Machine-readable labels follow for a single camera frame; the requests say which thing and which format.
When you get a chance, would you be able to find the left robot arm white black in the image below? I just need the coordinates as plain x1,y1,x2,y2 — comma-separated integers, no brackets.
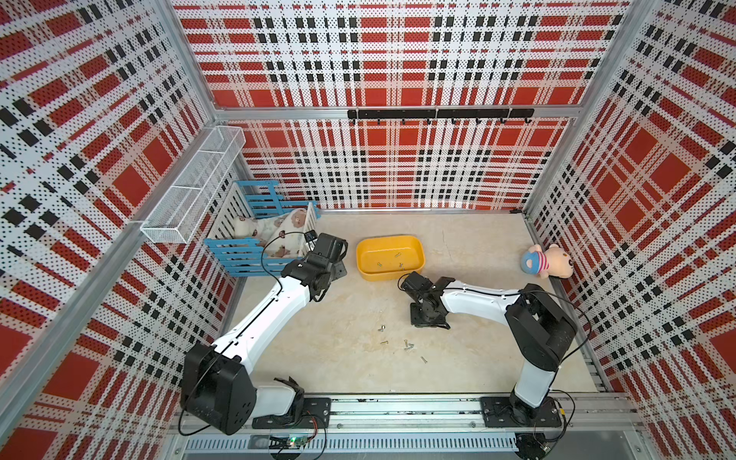
180,231,349,435

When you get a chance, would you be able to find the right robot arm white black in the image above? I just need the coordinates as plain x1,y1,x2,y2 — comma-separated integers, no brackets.
398,271,578,427

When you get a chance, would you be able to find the yellow plastic storage box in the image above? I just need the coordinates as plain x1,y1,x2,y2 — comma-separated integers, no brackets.
356,235,426,282

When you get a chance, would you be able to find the white plush toy in crate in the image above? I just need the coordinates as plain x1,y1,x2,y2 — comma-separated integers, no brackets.
232,209,307,258

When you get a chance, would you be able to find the blue white slatted crate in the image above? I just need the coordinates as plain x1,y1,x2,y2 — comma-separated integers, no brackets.
204,180,319,278

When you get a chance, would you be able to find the pink plush pig toy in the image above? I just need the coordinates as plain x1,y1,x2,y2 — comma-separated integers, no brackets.
521,245,574,279

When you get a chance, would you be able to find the green circuit board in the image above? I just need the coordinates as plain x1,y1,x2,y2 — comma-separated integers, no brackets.
268,435,312,450

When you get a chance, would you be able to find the white wire mesh basket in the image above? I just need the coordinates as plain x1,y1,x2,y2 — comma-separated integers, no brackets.
141,126,245,245

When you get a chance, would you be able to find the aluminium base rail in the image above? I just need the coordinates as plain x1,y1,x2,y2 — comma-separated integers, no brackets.
161,391,654,459

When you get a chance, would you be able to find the black hook rail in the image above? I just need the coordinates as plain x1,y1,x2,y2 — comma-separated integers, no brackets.
347,108,535,122

